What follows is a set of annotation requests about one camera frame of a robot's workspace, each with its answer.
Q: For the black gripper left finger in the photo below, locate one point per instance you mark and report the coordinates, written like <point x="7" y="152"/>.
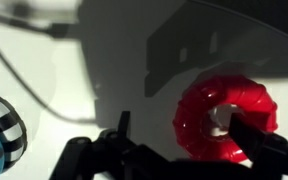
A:
<point x="117" y="150"/>

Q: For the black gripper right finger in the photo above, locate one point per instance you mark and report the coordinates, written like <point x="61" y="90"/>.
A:
<point x="267" y="153"/>

